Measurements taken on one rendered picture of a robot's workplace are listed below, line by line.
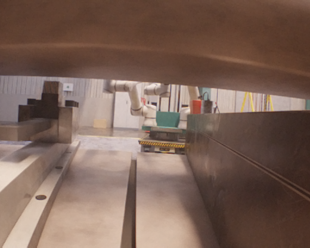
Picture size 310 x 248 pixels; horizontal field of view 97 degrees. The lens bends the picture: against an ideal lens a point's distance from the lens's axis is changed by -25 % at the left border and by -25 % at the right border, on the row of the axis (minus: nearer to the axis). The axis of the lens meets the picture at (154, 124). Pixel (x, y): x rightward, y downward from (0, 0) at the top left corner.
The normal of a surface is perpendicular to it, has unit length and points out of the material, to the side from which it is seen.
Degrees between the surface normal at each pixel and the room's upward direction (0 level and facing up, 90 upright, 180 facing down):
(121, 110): 90
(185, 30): 90
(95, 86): 90
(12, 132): 90
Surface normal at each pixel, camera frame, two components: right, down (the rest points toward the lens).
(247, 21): -0.08, 0.05
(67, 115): 0.30, 0.07
